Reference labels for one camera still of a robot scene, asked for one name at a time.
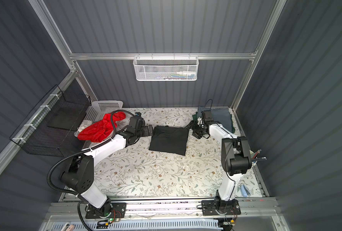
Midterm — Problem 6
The black t-shirt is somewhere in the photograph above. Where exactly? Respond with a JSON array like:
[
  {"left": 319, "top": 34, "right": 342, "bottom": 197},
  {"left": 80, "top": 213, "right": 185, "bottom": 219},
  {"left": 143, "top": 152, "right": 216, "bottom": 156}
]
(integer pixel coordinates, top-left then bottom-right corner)
[{"left": 149, "top": 126, "right": 189, "bottom": 156}]

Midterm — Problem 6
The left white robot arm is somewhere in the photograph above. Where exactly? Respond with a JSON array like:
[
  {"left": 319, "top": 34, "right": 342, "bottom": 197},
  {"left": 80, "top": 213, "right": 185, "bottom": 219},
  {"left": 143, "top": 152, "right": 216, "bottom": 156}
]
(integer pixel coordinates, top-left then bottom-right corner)
[{"left": 47, "top": 109, "right": 153, "bottom": 209}]

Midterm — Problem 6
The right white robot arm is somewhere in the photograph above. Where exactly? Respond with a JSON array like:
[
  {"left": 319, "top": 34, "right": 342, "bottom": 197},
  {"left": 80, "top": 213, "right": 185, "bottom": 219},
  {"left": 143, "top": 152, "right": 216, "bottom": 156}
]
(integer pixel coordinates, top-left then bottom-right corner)
[{"left": 186, "top": 110, "right": 252, "bottom": 202}]

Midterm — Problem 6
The folded grey-blue t-shirt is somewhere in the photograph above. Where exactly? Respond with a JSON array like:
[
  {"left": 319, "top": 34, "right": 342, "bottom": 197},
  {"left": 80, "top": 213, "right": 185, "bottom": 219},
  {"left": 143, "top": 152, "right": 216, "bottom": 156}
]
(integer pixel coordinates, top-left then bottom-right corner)
[{"left": 198, "top": 106, "right": 235, "bottom": 133}]

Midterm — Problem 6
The red t-shirt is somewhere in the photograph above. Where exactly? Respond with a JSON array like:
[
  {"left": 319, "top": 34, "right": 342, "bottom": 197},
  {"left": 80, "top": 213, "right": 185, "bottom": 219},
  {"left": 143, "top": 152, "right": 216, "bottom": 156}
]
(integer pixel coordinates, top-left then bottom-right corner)
[{"left": 77, "top": 112, "right": 126, "bottom": 143}]

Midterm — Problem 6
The floral table mat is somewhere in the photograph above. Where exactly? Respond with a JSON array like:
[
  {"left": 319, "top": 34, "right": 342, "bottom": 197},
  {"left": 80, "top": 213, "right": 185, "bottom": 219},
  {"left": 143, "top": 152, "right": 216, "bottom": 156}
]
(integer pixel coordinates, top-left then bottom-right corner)
[{"left": 94, "top": 107, "right": 263, "bottom": 198}]

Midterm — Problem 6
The white plastic laundry basket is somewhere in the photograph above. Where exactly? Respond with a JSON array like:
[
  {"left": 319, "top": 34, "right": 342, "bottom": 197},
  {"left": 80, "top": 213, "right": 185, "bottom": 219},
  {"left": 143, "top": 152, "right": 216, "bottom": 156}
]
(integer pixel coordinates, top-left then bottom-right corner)
[{"left": 83, "top": 100, "right": 123, "bottom": 124}]

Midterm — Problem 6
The white cloth in basket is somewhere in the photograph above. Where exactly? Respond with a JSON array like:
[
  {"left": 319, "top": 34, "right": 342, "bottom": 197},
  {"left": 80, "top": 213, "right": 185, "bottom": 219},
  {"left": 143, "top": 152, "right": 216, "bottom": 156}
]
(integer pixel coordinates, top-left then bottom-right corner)
[{"left": 75, "top": 120, "right": 92, "bottom": 136}]

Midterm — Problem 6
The white pen cup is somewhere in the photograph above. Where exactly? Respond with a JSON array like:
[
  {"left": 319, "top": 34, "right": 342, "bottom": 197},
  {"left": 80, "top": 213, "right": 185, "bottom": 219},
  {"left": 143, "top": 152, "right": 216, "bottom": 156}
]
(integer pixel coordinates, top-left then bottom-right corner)
[{"left": 250, "top": 149, "right": 267, "bottom": 165}]

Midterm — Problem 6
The light blue small object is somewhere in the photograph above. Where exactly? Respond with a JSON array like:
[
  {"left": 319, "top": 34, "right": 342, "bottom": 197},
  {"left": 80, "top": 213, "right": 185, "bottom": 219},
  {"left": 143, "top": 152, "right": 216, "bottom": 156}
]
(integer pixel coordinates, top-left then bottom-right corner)
[{"left": 240, "top": 184, "right": 251, "bottom": 197}]

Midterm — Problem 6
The white wire wall basket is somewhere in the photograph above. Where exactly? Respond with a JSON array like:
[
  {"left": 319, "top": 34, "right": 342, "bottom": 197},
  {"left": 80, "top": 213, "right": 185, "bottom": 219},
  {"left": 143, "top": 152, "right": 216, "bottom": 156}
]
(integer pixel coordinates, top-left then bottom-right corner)
[{"left": 133, "top": 56, "right": 199, "bottom": 81}]

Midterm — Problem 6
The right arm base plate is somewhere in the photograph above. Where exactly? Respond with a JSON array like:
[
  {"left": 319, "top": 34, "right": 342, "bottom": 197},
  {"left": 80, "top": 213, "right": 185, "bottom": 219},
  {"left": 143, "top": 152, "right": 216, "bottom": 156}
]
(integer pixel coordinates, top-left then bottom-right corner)
[{"left": 201, "top": 199, "right": 241, "bottom": 216}]

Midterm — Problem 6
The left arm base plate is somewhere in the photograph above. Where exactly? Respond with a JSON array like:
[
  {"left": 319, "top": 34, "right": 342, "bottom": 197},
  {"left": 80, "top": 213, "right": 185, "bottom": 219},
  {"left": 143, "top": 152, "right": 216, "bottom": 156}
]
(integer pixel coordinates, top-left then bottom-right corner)
[{"left": 85, "top": 202, "right": 127, "bottom": 219}]

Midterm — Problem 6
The black wire wall basket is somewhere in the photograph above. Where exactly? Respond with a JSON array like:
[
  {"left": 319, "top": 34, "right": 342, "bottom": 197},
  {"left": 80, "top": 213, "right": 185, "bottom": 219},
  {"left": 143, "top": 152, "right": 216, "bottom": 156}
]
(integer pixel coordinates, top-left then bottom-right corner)
[{"left": 9, "top": 85, "right": 91, "bottom": 157}]

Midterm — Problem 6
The white slotted cable duct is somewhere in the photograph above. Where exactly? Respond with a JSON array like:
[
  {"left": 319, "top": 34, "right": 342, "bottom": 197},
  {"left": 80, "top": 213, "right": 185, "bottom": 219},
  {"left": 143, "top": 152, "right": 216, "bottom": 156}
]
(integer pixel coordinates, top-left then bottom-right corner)
[{"left": 52, "top": 218, "right": 225, "bottom": 231}]

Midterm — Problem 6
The aluminium front rail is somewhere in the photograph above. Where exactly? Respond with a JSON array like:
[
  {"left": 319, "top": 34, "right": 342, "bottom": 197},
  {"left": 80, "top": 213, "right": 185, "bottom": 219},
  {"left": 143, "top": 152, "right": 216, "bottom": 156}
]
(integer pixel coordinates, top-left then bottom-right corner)
[{"left": 44, "top": 197, "right": 281, "bottom": 221}]

